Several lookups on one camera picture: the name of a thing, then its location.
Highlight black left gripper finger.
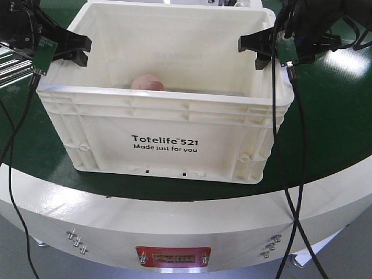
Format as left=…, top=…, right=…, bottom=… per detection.
left=53, top=50, right=88, bottom=67
left=56, top=27, right=92, bottom=52

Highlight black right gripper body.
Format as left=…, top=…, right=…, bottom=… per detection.
left=276, top=1, right=344, bottom=64

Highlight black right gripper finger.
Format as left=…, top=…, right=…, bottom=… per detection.
left=238, top=28, right=274, bottom=53
left=255, top=52, right=275, bottom=70

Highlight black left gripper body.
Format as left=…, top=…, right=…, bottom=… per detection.
left=1, top=0, right=58, bottom=56

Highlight pink plush toy ball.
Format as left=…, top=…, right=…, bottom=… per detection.
left=131, top=74, right=164, bottom=91

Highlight white plastic Totelife tote box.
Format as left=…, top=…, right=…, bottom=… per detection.
left=35, top=2, right=295, bottom=185

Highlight green right wrist circuit board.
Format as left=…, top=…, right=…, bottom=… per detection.
left=276, top=37, right=299, bottom=67

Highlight green wrist circuit board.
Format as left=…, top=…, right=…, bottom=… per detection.
left=276, top=37, right=299, bottom=67
left=31, top=37, right=58, bottom=76

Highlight green left wrist circuit board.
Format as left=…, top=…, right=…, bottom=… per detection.
left=31, top=37, right=58, bottom=76

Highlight metal roller rods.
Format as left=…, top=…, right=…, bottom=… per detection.
left=1, top=43, right=33, bottom=88

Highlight red warning label plate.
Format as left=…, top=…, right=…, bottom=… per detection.
left=136, top=246, right=212, bottom=268

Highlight black right camera cable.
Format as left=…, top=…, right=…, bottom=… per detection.
left=270, top=2, right=331, bottom=279

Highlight black camera cable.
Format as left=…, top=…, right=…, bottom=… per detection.
left=0, top=74, right=40, bottom=279
left=270, top=2, right=331, bottom=279

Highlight black left camera cable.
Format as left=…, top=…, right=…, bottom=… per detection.
left=0, top=74, right=40, bottom=279

